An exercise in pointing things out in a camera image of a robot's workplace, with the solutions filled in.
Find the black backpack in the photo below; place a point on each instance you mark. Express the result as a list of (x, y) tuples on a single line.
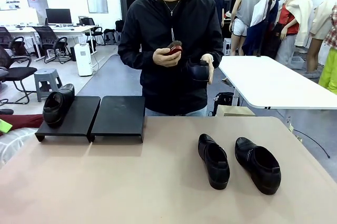
[(120, 25)]

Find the person's left forearm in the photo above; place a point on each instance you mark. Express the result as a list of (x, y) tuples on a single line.
[(218, 58)]

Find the red-brown shoe brush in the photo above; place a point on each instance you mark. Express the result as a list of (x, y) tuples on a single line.
[(173, 49)]

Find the black bag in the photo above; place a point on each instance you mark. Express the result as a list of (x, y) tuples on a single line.
[(225, 101)]

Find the person in black jacket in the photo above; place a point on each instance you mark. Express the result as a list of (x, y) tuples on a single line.
[(158, 24)]

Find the red garment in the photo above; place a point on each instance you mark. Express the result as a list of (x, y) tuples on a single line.
[(26, 122)]

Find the small gray plastic stool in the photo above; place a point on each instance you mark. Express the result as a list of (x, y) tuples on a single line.
[(109, 36), (118, 36)]

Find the gray wall poster red mark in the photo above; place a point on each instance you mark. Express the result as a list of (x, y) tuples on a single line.
[(37, 0)]

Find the person's right forearm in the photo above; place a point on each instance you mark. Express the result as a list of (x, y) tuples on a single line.
[(134, 55)]

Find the black mesh office chair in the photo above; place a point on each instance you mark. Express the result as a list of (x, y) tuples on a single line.
[(10, 42), (15, 72), (48, 40), (90, 22)]

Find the mannequin in red top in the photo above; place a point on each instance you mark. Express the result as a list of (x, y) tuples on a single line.
[(285, 16)]

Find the black smooth pointed shoe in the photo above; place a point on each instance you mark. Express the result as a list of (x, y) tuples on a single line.
[(56, 111), (245, 147)]

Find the white plastic-wrapped bundle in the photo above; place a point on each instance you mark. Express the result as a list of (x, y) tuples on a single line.
[(13, 145)]

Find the mannequin in gray tank top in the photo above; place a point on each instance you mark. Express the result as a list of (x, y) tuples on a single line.
[(247, 3)]

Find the beige cardboard box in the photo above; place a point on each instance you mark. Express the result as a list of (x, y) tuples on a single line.
[(239, 111)]

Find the mannequin with bucket hat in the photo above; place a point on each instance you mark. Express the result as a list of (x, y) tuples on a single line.
[(323, 16)]

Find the person's left hand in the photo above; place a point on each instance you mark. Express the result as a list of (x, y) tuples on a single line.
[(211, 69)]

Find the white folding table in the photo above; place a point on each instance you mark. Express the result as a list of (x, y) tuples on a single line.
[(276, 82)]

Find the mannequin in white navy jacket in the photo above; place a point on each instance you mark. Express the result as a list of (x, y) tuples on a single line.
[(259, 16)]

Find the person's right hand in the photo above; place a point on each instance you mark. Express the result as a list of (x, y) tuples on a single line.
[(164, 59)]

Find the background person in navy shirt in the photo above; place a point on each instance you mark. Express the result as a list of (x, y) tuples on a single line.
[(219, 5)]

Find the white air purifier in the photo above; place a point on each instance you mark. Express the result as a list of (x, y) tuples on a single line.
[(83, 61)]

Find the person in lime-green trousers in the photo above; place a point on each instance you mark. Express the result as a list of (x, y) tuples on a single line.
[(329, 74)]

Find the black computer monitor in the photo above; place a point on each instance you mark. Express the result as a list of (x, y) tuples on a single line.
[(58, 16)]

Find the mannequin in cream jacket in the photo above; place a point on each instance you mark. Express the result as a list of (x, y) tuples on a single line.
[(302, 5)]

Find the large gray plastic stool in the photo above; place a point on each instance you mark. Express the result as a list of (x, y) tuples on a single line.
[(48, 74)]

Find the gray plastic basket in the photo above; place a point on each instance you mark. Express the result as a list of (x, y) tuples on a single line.
[(297, 62)]

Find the white plastic stool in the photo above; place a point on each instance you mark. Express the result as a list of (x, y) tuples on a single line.
[(227, 46)]

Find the black metal shoe stand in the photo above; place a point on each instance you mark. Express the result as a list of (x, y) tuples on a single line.
[(118, 116), (79, 118)]

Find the long white office desk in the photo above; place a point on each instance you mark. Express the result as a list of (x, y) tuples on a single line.
[(79, 29)]

